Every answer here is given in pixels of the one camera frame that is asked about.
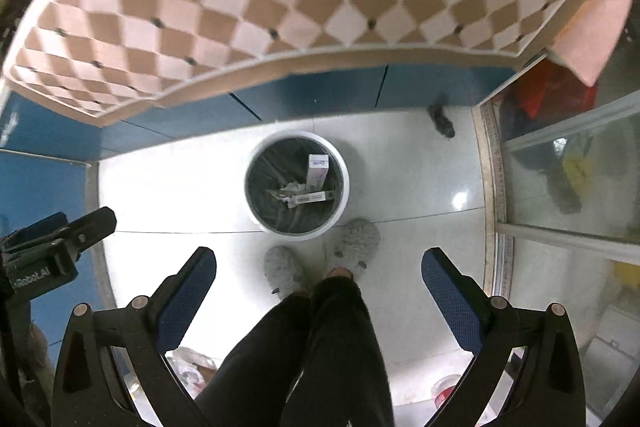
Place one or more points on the pink folded cloth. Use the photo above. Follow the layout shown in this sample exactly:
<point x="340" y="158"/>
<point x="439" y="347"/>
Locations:
<point x="595" y="22"/>

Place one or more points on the black bin liner bag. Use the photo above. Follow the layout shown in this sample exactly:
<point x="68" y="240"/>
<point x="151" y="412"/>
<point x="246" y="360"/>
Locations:
<point x="270" y="167"/>

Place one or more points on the person's left leg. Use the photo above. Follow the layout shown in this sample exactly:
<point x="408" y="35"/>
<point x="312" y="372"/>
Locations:
<point x="260" y="357"/>

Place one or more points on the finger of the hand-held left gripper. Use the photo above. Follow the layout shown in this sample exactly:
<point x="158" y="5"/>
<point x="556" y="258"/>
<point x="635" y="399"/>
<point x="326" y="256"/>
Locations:
<point x="95" y="227"/>

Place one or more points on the white upright carton box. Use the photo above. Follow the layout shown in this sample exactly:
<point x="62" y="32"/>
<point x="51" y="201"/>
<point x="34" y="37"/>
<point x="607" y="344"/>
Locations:
<point x="317" y="169"/>

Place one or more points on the crumpled paper wrapper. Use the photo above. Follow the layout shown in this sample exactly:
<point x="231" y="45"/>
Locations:
<point x="282" y="196"/>

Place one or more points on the grey fluffy slipper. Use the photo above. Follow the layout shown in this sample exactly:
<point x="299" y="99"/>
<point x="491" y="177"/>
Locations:
<point x="356" y="241"/>
<point x="286" y="269"/>

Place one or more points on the yellow item behind glass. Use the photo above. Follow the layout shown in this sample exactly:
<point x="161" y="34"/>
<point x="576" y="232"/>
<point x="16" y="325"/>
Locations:
<point x="580" y="167"/>

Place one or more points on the crumpled clear plastic bag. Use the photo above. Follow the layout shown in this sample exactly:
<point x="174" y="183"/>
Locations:
<point x="192" y="372"/>

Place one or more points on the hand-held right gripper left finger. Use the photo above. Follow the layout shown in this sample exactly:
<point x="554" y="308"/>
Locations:
<point x="184" y="304"/>

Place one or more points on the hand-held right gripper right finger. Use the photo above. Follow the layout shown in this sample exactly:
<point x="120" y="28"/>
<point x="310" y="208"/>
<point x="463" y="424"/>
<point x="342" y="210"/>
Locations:
<point x="450" y="304"/>

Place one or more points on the red bag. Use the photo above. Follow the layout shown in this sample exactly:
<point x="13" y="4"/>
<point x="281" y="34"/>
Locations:
<point x="550" y="87"/>

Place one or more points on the dark cloth scrap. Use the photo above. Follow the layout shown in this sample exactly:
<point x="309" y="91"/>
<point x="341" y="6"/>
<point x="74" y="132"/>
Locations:
<point x="442" y="121"/>

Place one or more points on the white round trash bin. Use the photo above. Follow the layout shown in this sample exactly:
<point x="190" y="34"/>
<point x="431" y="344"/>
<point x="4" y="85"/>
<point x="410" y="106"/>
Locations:
<point x="250" y="207"/>

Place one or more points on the person's right leg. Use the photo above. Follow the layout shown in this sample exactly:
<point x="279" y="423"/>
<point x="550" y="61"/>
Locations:
<point x="340" y="347"/>

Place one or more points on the flat white printed box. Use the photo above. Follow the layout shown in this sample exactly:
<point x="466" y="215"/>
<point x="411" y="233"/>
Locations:
<point x="312" y="197"/>

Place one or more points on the person's leg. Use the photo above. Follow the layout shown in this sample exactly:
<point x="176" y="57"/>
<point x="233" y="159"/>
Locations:
<point x="260" y="357"/>
<point x="340" y="347"/>

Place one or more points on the glass sliding door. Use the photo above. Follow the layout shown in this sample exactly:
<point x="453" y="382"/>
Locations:
<point x="560" y="217"/>

